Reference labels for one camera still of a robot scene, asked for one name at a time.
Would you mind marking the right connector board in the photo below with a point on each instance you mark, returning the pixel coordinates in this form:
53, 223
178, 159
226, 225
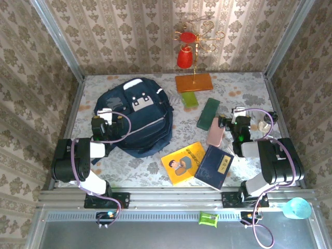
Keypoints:
249, 215

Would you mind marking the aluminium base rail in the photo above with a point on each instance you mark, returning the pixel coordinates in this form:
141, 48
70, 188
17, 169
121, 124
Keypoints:
176, 197

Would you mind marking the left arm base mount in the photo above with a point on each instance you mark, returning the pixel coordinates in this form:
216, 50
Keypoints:
122, 201

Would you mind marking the red hanging cup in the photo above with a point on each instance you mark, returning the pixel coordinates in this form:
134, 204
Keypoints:
188, 37
184, 59

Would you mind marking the left connector board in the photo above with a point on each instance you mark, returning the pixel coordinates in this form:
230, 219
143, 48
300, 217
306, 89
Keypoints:
106, 215

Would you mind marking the small glass bottle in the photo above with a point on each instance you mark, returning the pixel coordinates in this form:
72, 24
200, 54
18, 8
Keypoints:
265, 124

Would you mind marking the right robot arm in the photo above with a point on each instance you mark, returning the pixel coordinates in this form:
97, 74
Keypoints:
277, 160

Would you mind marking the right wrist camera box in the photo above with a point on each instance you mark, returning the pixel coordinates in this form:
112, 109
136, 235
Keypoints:
238, 111

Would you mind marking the navy blue backpack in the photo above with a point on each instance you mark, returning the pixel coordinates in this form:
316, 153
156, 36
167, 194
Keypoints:
145, 124

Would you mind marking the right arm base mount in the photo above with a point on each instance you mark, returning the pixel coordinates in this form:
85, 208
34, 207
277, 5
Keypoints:
229, 199

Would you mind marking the light green box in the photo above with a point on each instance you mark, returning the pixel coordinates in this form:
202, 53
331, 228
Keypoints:
189, 99

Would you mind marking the right table side rail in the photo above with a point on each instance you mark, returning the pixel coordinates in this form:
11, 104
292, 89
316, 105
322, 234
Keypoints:
275, 103

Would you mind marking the dark green pencil case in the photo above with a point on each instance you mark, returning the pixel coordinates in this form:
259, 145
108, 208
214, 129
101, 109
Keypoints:
207, 114

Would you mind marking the left table side rail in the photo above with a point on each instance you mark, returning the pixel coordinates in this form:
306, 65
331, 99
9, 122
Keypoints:
70, 124

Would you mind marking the connector board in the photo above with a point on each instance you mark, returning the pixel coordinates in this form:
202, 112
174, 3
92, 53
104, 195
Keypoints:
106, 215
249, 215

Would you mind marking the table side rail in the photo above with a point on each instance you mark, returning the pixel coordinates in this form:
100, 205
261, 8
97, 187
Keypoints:
70, 124
275, 103

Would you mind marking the navy blue book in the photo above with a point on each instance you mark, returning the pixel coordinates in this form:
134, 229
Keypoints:
214, 166

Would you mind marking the green packet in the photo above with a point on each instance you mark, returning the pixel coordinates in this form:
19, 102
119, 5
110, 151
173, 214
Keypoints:
208, 219

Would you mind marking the left metal frame post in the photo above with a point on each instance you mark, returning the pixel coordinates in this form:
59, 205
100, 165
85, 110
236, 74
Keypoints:
59, 44

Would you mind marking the right metal frame post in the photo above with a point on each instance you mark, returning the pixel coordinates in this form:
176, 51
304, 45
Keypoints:
288, 36

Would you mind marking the metal frame post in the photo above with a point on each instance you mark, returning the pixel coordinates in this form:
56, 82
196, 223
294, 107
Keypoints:
59, 44
288, 36

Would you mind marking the pink pencil case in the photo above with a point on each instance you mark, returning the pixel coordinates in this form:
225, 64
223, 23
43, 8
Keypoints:
215, 135

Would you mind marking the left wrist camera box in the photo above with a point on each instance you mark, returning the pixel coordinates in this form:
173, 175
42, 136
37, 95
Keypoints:
105, 115

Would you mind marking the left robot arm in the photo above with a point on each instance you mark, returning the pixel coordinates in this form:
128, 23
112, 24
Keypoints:
64, 166

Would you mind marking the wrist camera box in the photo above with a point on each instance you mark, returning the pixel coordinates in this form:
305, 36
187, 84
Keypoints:
238, 111
105, 115

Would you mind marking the yellow book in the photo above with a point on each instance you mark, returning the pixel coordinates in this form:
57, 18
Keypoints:
179, 163

